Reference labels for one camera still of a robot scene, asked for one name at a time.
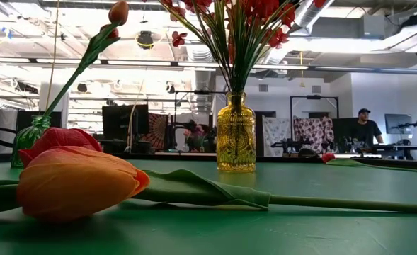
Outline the mandala tapestry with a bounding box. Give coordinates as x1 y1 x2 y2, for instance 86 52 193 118
148 113 170 142

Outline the red artificial tulip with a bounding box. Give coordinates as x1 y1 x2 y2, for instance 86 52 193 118
321 152 417 174
18 127 417 215

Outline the yellow hanging cord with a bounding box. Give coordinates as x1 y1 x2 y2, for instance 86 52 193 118
46 0 61 111
126 31 159 152

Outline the dark desk monitor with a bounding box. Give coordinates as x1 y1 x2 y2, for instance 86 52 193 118
384 113 413 135

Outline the red small-flower bunch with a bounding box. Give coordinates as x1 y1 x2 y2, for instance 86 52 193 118
158 0 237 95
225 0 328 95

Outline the smooth silver air duct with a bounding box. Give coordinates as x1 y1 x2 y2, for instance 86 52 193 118
264 0 336 67

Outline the distant desk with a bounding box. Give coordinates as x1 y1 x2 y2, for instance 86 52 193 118
370 143 417 160

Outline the green table mat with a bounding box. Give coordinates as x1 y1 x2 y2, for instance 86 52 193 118
0 159 417 255

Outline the yellow glass vase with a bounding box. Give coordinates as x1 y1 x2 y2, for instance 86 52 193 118
216 91 257 174

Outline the green glass vase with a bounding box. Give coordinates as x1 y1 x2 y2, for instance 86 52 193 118
11 115 52 169

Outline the distant flower bouquet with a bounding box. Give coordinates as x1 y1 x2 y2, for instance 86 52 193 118
183 127 209 152

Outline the white patterned cloth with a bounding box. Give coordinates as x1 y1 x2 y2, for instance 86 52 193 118
263 116 293 157

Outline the long ceiling light rail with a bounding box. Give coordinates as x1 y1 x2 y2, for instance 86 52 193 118
0 56 417 75

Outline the black gantry frame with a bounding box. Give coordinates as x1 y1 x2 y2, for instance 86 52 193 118
165 80 227 114
289 93 340 142

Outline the person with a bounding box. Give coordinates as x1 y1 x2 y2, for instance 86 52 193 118
353 108 385 146

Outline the black ceiling dome camera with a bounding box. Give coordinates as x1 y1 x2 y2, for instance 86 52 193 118
136 30 155 50

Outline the floral patterned cloth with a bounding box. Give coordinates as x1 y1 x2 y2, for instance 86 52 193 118
292 115 336 154

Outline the black partition panel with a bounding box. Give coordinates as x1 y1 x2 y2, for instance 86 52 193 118
16 110 63 152
331 116 365 145

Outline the corrugated silver air duct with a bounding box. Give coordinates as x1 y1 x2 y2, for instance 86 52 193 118
178 0 219 113

